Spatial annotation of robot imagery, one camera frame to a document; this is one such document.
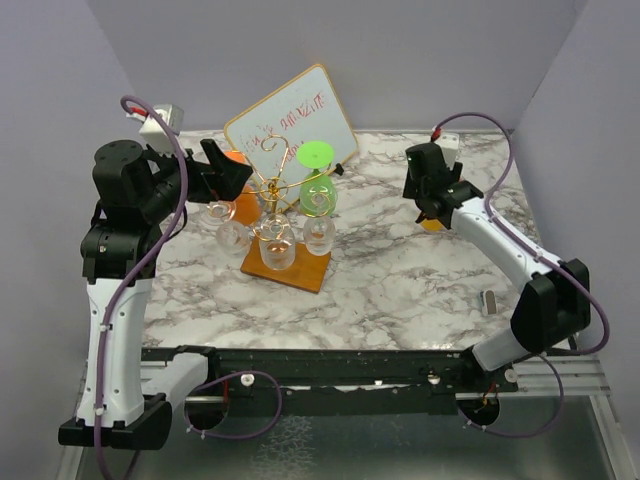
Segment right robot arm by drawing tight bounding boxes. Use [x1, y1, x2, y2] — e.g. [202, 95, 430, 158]
[403, 142, 591, 391]

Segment small grey block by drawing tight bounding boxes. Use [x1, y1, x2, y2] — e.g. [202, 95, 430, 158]
[479, 290, 498, 316]

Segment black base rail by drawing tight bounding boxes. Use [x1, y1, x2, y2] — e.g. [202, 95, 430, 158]
[142, 346, 518, 417]

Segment clear ribbed goblet glass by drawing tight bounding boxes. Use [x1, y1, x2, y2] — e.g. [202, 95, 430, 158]
[255, 213, 296, 271]

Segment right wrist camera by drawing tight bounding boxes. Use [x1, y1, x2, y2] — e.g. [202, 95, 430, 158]
[432, 130, 460, 170]

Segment clear glass hanging on rack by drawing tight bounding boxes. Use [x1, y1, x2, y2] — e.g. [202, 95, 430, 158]
[303, 193, 336, 256]

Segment orange plastic wine glass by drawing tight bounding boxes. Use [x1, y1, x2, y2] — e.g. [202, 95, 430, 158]
[233, 179, 261, 226]

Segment white board yellow frame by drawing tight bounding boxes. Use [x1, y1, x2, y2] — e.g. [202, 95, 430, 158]
[224, 64, 358, 184]

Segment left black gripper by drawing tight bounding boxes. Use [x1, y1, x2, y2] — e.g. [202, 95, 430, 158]
[141, 137, 252, 222]

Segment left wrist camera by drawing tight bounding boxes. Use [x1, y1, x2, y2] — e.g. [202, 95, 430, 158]
[132, 102, 185, 151]

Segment green plastic wine glass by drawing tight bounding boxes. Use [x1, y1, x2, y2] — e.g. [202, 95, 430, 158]
[296, 141, 338, 216]

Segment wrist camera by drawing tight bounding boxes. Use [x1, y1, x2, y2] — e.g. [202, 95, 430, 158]
[432, 130, 460, 170]
[132, 102, 185, 151]

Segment yellow plastic wine glass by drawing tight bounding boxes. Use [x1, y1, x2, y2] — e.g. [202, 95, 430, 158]
[416, 213, 443, 232]

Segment gold wire glass rack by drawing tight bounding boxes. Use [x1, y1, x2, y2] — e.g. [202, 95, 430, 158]
[202, 133, 336, 296]

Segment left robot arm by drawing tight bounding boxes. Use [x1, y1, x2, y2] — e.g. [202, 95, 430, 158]
[58, 139, 252, 451]

